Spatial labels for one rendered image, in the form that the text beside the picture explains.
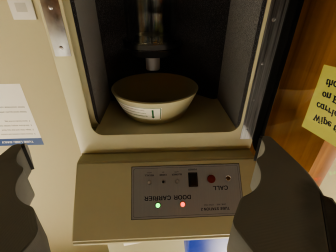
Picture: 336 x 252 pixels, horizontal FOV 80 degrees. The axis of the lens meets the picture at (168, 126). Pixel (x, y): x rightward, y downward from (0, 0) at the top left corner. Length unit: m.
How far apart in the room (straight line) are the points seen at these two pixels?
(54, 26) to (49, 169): 0.87
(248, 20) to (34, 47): 0.68
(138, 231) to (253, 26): 0.36
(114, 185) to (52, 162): 0.73
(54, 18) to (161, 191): 0.30
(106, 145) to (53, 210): 1.00
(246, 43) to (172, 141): 0.20
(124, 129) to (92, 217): 0.16
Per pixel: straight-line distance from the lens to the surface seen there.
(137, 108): 0.36
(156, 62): 0.41
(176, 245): 0.65
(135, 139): 0.37
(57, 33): 0.33
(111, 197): 0.38
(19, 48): 0.87
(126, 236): 0.38
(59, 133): 0.97
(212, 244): 0.42
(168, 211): 0.37
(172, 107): 0.36
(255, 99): 0.36
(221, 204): 0.38
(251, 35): 0.34
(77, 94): 0.35
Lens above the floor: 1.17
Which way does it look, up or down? 32 degrees up
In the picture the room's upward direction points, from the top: 180 degrees counter-clockwise
